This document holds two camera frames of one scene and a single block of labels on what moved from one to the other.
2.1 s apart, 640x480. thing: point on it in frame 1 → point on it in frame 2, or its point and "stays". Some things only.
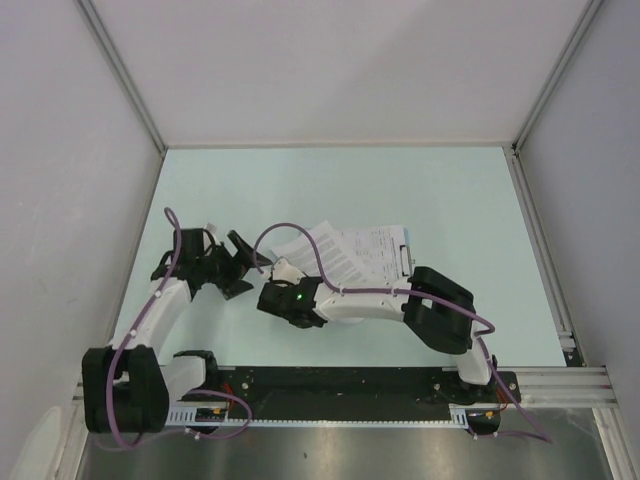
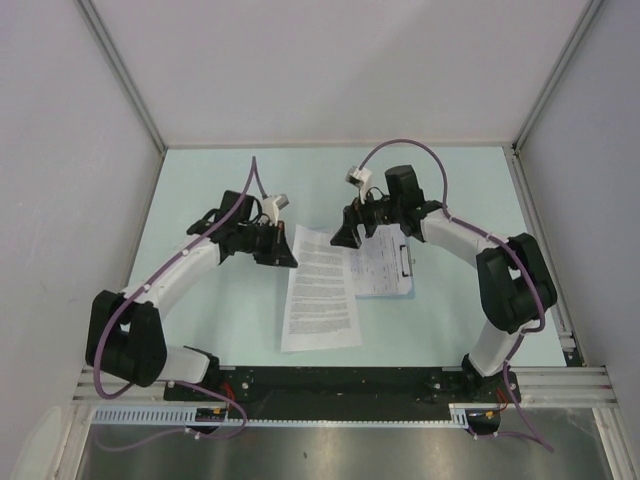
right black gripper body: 299,325 → 380,212
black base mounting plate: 363,389 stays
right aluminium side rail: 534,223 stays
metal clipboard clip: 406,261 stays
